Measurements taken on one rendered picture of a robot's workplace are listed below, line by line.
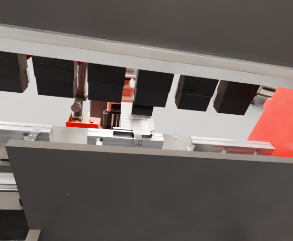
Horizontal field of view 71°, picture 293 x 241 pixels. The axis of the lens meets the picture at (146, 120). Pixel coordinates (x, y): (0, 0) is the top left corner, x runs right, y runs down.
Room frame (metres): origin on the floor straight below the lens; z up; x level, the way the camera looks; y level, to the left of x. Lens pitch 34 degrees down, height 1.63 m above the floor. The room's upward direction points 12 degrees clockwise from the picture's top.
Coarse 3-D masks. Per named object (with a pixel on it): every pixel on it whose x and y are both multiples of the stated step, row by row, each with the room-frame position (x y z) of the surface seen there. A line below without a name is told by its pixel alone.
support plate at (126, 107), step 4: (124, 104) 1.06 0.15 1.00; (128, 104) 1.07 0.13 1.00; (124, 108) 1.02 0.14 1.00; (128, 108) 1.03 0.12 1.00; (124, 112) 0.98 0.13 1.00; (128, 112) 0.98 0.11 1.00; (124, 116) 0.94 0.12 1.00; (128, 116) 0.95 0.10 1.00; (124, 120) 0.90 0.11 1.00; (128, 120) 0.90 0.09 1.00; (132, 120) 0.91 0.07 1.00; (148, 120) 0.94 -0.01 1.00; (124, 124) 0.86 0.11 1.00; (128, 124) 0.87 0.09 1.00; (132, 124) 0.88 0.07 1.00; (148, 124) 0.91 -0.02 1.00; (152, 124) 0.92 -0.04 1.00; (132, 128) 0.85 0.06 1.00; (152, 128) 0.88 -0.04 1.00
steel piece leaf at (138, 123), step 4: (136, 120) 0.92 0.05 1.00; (140, 120) 0.93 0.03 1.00; (144, 120) 0.93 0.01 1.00; (136, 124) 0.88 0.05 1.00; (140, 124) 0.89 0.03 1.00; (144, 124) 0.90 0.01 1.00; (136, 128) 0.85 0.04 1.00; (140, 128) 0.86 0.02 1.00; (144, 128) 0.86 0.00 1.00; (148, 128) 0.87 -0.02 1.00
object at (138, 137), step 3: (135, 135) 0.79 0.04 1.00; (138, 135) 0.79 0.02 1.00; (135, 138) 0.76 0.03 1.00; (138, 138) 0.77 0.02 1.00; (141, 138) 0.77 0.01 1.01; (135, 141) 0.74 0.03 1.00; (138, 141) 0.75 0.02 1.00; (141, 141) 0.75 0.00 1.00; (135, 144) 0.72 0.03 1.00; (138, 144) 0.72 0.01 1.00; (141, 144) 0.73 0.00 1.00; (138, 147) 0.70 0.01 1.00; (141, 147) 0.71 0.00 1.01
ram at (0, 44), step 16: (0, 48) 0.68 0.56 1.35; (16, 48) 0.69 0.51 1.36; (32, 48) 0.71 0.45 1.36; (48, 48) 0.72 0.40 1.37; (64, 48) 0.73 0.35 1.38; (112, 64) 0.76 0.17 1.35; (128, 64) 0.78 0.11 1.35; (144, 64) 0.79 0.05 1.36; (160, 64) 0.80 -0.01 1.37; (176, 64) 0.81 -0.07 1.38; (240, 80) 0.88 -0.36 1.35; (256, 80) 0.89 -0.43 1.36; (272, 80) 0.91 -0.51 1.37; (288, 80) 0.92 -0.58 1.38
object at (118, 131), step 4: (116, 128) 0.82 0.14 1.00; (120, 128) 0.82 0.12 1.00; (124, 128) 0.83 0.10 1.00; (116, 132) 0.80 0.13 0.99; (120, 132) 0.80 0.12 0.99; (124, 132) 0.81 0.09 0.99; (128, 132) 0.81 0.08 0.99; (132, 132) 0.81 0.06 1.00; (132, 136) 0.81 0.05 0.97; (144, 136) 0.83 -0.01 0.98; (148, 136) 0.83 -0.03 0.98
